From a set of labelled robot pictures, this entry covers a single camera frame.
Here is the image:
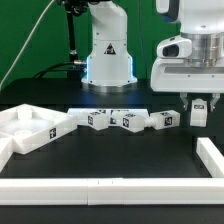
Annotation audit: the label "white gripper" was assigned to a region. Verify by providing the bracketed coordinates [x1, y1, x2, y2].
[150, 31, 224, 112]

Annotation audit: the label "white fence bar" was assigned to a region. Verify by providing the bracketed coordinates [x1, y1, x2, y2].
[0, 178, 224, 205]
[196, 137, 224, 178]
[0, 138, 13, 172]

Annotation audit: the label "white front fence bar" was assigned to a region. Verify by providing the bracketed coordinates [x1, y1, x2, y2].
[0, 178, 224, 205]

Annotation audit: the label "white cable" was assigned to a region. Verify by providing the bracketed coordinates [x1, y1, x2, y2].
[0, 0, 57, 92]

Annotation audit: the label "white tag sheet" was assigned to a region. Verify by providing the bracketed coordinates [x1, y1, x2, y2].
[67, 108, 149, 127]

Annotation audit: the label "black cables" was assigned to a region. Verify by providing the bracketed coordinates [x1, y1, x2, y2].
[33, 61, 88, 80]

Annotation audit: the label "white square table top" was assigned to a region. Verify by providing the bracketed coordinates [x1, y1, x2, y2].
[0, 104, 77, 154]

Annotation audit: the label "white right fence bar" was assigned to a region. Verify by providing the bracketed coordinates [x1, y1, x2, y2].
[196, 137, 224, 178]

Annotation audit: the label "white left fence bar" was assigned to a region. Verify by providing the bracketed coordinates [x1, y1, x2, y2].
[0, 138, 13, 172]

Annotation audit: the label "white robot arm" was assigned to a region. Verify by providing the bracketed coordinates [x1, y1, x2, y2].
[82, 0, 224, 101]

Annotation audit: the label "black camera pole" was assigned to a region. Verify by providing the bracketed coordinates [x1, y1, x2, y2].
[56, 0, 87, 81]

